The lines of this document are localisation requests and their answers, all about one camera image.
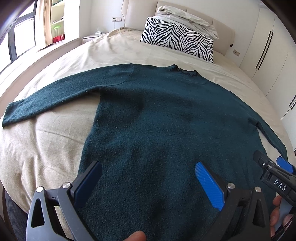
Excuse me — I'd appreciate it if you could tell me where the beige padded headboard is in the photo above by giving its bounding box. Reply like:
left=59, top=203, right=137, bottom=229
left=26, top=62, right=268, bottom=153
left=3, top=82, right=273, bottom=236
left=121, top=0, right=235, bottom=55

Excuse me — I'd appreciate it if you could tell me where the white wall shelf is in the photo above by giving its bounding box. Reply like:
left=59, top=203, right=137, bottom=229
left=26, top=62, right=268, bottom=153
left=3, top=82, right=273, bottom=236
left=51, top=0, right=65, bottom=39

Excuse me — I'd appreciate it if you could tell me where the white bedside table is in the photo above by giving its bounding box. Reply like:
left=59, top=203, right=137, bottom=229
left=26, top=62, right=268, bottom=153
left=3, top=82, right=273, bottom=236
left=82, top=33, right=105, bottom=44

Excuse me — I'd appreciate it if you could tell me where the dark teal knit sweater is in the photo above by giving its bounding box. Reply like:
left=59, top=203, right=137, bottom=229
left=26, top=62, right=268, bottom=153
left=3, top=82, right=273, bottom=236
left=3, top=64, right=287, bottom=240

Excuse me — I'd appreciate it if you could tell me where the beige curtain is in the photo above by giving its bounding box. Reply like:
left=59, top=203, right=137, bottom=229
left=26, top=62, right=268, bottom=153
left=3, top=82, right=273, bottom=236
left=35, top=0, right=53, bottom=50

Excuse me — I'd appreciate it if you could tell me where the zebra print pillow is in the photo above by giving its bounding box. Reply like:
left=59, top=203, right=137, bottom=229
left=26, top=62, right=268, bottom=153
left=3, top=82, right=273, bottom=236
left=140, top=17, right=214, bottom=63

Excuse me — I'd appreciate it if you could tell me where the beige bed sheet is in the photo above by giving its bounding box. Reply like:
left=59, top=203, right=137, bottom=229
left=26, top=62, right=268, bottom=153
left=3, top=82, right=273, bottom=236
left=0, top=27, right=296, bottom=241

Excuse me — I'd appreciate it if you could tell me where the wall power socket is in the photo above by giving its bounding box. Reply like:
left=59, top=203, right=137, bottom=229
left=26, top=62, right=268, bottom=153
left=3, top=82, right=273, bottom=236
left=112, top=17, right=122, bottom=22

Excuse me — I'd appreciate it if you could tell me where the white wardrobe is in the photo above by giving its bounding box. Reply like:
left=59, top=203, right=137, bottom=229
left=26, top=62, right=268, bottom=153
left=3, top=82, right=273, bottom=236
left=240, top=8, right=295, bottom=148

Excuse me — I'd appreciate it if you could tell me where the right hand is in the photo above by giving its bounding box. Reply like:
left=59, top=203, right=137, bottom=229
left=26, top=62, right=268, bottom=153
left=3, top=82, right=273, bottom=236
left=270, top=195, right=293, bottom=237

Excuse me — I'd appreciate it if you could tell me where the window with dark frame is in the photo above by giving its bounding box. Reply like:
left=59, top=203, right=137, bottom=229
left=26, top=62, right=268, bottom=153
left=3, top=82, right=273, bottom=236
left=1, top=1, right=37, bottom=73

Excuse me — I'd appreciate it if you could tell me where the left hand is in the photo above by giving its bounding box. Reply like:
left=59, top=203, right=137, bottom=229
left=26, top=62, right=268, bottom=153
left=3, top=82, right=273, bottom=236
left=123, top=230, right=147, bottom=241

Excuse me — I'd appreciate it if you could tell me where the red box on shelf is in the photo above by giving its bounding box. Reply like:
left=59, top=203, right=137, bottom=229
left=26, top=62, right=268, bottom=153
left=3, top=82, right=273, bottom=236
left=53, top=34, right=65, bottom=43

